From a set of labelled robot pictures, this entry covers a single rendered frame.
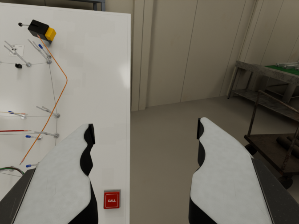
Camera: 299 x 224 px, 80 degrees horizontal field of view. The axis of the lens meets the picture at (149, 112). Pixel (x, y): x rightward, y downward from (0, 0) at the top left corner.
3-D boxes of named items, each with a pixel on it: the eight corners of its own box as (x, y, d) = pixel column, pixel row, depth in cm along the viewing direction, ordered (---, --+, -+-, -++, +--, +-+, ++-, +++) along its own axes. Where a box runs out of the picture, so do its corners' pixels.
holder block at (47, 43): (30, 29, 70) (16, 12, 62) (58, 39, 71) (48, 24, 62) (24, 39, 69) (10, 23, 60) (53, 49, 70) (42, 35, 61)
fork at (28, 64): (31, 67, 67) (7, 46, 54) (26, 67, 67) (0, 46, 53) (31, 62, 68) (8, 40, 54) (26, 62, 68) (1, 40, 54)
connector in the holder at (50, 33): (51, 31, 65) (49, 26, 63) (56, 33, 65) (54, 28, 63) (47, 39, 65) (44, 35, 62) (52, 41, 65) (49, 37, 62)
